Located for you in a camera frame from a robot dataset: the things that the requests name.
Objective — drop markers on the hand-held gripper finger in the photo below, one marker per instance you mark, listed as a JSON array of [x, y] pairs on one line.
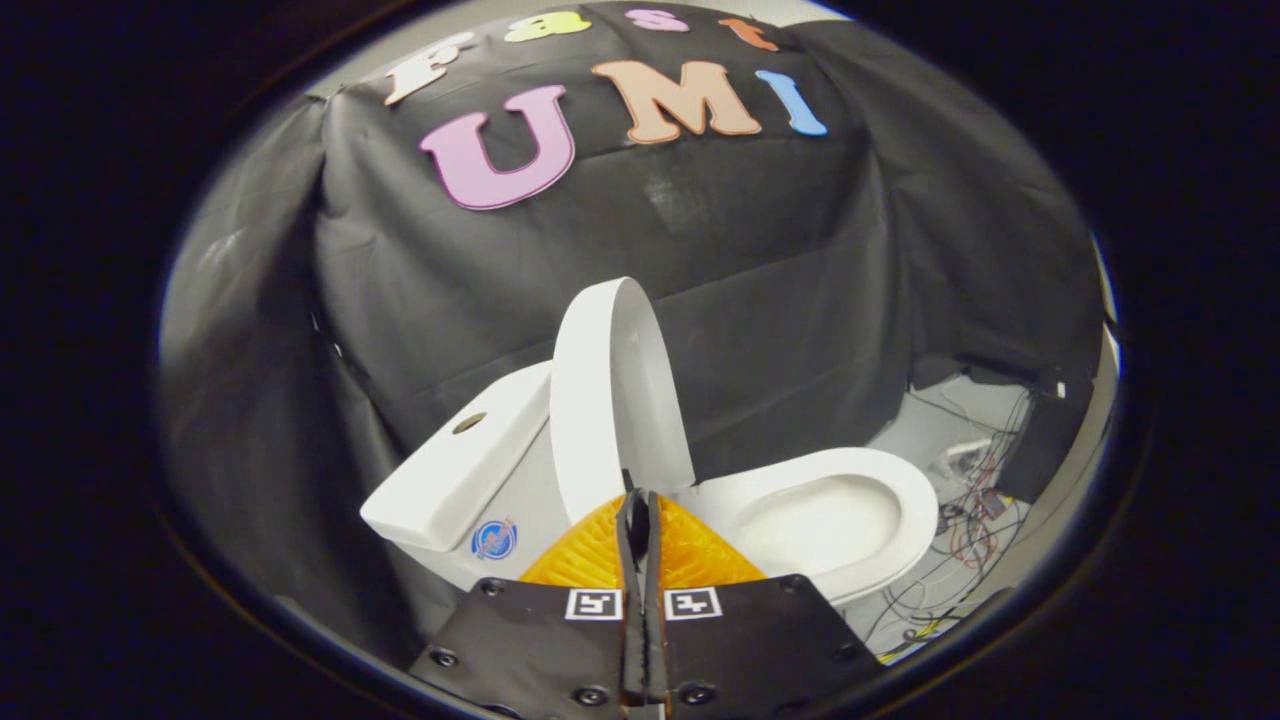
[[655, 600], [630, 600]]

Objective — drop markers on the white toilet lid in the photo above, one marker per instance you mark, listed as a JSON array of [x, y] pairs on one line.
[[610, 400]]

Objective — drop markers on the white toilet with tank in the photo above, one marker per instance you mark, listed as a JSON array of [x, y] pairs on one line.
[[450, 480]]

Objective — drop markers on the white toilet seat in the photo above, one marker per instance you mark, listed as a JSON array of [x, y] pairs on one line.
[[905, 480]]

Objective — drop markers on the yellow black floor tape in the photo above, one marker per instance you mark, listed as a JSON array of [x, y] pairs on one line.
[[915, 635]]

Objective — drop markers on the black backdrop cloth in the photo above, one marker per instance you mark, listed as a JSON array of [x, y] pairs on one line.
[[750, 250]]

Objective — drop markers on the black box with label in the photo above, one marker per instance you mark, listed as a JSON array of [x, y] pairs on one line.
[[1045, 440]]

